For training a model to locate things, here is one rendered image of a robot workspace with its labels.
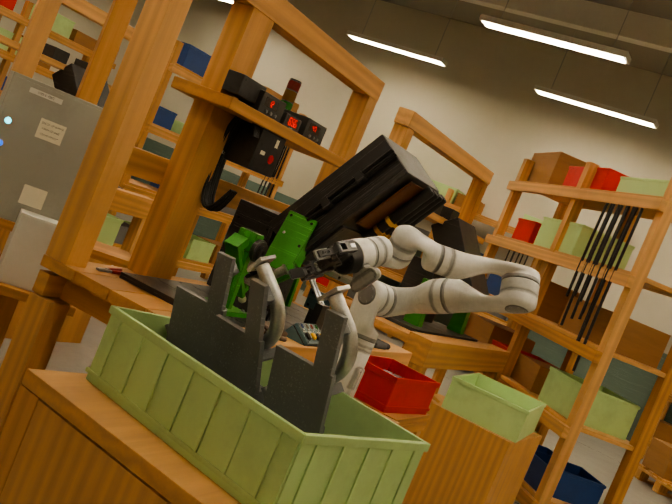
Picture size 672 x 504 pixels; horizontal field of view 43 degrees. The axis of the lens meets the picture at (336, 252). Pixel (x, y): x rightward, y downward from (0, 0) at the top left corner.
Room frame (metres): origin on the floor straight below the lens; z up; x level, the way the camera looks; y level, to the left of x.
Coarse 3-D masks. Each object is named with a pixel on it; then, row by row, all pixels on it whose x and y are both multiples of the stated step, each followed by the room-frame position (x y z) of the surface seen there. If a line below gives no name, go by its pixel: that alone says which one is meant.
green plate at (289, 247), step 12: (288, 216) 2.98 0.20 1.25; (300, 216) 2.97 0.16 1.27; (288, 228) 2.96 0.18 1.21; (300, 228) 2.95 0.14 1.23; (312, 228) 2.94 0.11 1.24; (276, 240) 2.96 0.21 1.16; (288, 240) 2.94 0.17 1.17; (300, 240) 2.93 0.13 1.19; (276, 252) 2.94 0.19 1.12; (288, 252) 2.93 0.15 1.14; (300, 252) 2.92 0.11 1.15; (276, 264) 2.92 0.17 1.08; (300, 264) 2.98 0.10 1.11
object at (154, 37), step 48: (192, 0) 2.59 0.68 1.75; (144, 48) 2.52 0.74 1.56; (240, 48) 2.86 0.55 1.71; (144, 96) 2.55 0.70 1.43; (96, 144) 2.53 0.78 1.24; (192, 144) 2.86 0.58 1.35; (336, 144) 3.80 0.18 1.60; (96, 192) 2.51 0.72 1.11; (192, 192) 2.91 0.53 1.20; (96, 240) 2.58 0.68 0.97; (144, 240) 2.88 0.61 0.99
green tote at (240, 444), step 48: (144, 336) 1.74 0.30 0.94; (96, 384) 1.80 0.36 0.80; (144, 384) 1.72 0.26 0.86; (192, 384) 1.63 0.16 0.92; (192, 432) 1.60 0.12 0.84; (240, 432) 1.53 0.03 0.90; (288, 432) 1.46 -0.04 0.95; (336, 432) 1.89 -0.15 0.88; (384, 432) 1.82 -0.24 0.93; (240, 480) 1.51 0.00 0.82; (288, 480) 1.45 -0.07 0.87; (336, 480) 1.56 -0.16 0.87; (384, 480) 1.68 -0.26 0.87
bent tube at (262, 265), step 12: (252, 264) 1.72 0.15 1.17; (264, 264) 1.71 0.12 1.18; (264, 276) 1.71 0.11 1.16; (276, 288) 1.70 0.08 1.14; (276, 300) 1.69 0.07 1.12; (276, 312) 1.69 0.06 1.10; (276, 324) 1.70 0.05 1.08; (264, 336) 1.73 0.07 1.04; (276, 336) 1.71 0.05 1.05; (264, 348) 1.74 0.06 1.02
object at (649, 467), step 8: (656, 440) 8.53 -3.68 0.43; (648, 448) 8.60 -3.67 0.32; (656, 448) 8.48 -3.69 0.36; (664, 448) 8.37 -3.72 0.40; (648, 456) 8.55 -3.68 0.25; (656, 456) 8.44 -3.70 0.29; (664, 456) 8.33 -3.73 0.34; (640, 464) 8.56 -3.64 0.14; (648, 464) 8.50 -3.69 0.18; (656, 464) 8.39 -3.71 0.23; (664, 464) 8.28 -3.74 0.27; (640, 472) 8.51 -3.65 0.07; (648, 472) 8.40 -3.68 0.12; (656, 472) 8.34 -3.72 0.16; (664, 472) 8.24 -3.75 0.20; (640, 480) 8.51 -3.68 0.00; (648, 480) 8.57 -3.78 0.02; (656, 480) 8.25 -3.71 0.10; (664, 480) 8.16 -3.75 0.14; (656, 488) 8.20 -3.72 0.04; (664, 488) 8.17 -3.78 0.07
